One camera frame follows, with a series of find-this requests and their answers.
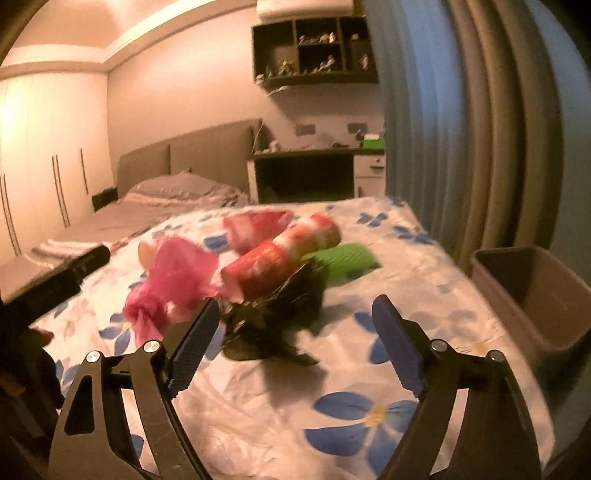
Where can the green box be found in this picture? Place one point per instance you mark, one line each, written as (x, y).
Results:
(373, 142)

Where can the grey plastic trash bin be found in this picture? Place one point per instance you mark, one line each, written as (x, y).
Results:
(554, 332)

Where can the grey wall socket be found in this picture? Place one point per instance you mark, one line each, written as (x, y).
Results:
(356, 128)
(306, 129)

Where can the white wardrobe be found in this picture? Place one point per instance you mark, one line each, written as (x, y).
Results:
(41, 147)

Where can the red patterned paper cup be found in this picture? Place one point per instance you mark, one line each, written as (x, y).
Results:
(258, 272)
(316, 233)

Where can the white drawer cabinet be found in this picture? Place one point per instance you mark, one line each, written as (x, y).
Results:
(371, 173)

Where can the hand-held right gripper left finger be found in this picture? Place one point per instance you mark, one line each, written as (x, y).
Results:
(194, 346)

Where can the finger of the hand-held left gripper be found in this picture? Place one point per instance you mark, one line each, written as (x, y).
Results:
(60, 281)

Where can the grey striped bed sheet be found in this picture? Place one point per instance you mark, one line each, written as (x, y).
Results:
(115, 221)

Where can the dark wall shelf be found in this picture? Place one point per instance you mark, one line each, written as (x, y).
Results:
(274, 50)

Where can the white air conditioner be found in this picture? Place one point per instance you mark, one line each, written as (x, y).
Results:
(304, 8)

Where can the pink plastic bag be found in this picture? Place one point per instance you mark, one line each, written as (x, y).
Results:
(180, 267)

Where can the group of small figurines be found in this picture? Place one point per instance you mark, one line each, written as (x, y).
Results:
(318, 39)

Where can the grey padded headboard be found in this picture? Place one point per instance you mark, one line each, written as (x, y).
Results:
(203, 143)

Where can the red and white wrapper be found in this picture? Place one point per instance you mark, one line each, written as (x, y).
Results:
(254, 228)

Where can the black plastic bag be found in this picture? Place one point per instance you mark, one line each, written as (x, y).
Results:
(272, 318)

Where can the black bedside table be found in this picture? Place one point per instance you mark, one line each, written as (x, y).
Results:
(106, 199)

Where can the grey pillow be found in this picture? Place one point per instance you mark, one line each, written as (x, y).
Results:
(184, 187)

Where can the dark top desk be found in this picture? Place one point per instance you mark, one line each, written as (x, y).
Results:
(300, 153)

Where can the grey curtain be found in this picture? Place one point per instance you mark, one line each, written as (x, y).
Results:
(461, 115)

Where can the green textured cloth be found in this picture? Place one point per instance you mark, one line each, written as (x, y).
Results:
(351, 261)

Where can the blue floral blanket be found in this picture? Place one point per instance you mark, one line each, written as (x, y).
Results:
(277, 415)

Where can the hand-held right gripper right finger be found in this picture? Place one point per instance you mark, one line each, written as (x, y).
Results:
(397, 346)

